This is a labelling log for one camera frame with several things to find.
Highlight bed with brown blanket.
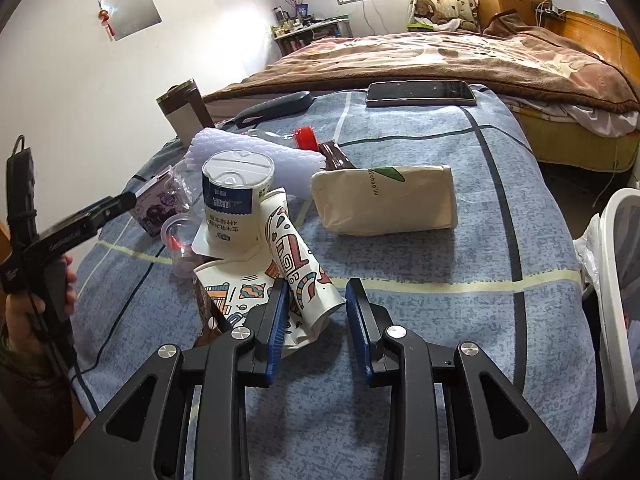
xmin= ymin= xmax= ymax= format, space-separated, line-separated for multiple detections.
xmin=202 ymin=7 xmax=640 ymax=116

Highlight cream tissue pack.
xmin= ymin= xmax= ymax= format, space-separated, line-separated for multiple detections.
xmin=311 ymin=164 xmax=458 ymax=236

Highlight tall patterned paper cup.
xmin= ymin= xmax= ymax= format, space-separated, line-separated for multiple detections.
xmin=259 ymin=187 xmax=347 ymax=333

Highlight black case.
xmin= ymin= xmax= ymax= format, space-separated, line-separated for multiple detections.
xmin=234 ymin=91 xmax=313 ymax=129

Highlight purple carton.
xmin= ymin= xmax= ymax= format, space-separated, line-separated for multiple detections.
xmin=127 ymin=170 xmax=183 ymax=237

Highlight white charging cable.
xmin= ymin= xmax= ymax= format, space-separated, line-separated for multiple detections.
xmin=592 ymin=160 xmax=631 ymax=208

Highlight wooden headboard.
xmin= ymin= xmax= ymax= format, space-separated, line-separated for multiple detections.
xmin=542 ymin=10 xmax=633 ymax=86

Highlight yellow mattress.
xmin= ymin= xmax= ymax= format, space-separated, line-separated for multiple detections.
xmin=500 ymin=95 xmax=640 ymax=173

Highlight black smartphone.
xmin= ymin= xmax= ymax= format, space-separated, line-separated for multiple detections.
xmin=365 ymin=80 xmax=477 ymax=108

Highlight white trash bin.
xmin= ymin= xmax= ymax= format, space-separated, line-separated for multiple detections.
xmin=572 ymin=187 xmax=640 ymax=441

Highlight blue checked cloth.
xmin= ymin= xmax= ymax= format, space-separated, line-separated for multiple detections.
xmin=65 ymin=82 xmax=598 ymax=480

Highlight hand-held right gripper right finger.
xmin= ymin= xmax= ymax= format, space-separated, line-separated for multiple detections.
xmin=345 ymin=277 xmax=581 ymax=480

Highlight person's left forearm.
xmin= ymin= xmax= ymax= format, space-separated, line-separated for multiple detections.
xmin=0 ymin=345 xmax=90 ymax=480

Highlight plastic bottle with red cap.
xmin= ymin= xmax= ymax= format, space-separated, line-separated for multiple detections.
xmin=245 ymin=126 xmax=317 ymax=151

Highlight cluttered white desk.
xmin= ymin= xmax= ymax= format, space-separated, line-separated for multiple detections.
xmin=272 ymin=17 xmax=353 ymax=56

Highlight crushed patterned paper cup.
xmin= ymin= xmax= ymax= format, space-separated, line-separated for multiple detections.
xmin=194 ymin=260 xmax=321 ymax=361

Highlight red hanging ornament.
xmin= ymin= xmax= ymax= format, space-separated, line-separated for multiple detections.
xmin=97 ymin=2 xmax=113 ymax=41

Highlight white foam sheet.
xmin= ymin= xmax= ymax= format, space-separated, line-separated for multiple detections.
xmin=182 ymin=127 xmax=326 ymax=201

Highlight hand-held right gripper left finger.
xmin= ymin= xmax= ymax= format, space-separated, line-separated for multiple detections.
xmin=52 ymin=279 xmax=293 ymax=480

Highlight clear plastic cup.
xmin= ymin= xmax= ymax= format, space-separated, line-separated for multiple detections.
xmin=161 ymin=213 xmax=206 ymax=278

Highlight clear plastic wrapper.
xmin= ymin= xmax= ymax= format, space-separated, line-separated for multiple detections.
xmin=170 ymin=160 xmax=206 ymax=211

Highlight brown teddy bear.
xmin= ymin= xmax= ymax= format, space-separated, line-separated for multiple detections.
xmin=412 ymin=0 xmax=478 ymax=31

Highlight dark brown snack packet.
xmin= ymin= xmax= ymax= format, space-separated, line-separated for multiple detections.
xmin=192 ymin=280 xmax=236 ymax=346

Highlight brown wrapper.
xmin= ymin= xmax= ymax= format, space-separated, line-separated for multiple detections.
xmin=318 ymin=141 xmax=358 ymax=173

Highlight grey wall plate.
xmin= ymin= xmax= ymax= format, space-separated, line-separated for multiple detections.
xmin=98 ymin=0 xmax=163 ymax=41

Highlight person's left hand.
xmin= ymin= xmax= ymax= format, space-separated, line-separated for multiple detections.
xmin=0 ymin=255 xmax=78 ymax=357

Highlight white bed sheet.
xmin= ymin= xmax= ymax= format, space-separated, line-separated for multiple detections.
xmin=510 ymin=95 xmax=640 ymax=137

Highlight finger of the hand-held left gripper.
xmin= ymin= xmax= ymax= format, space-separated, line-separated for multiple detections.
xmin=79 ymin=191 xmax=137 ymax=227

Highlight brown white box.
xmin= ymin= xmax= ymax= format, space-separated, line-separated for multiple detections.
xmin=156 ymin=79 xmax=217 ymax=140

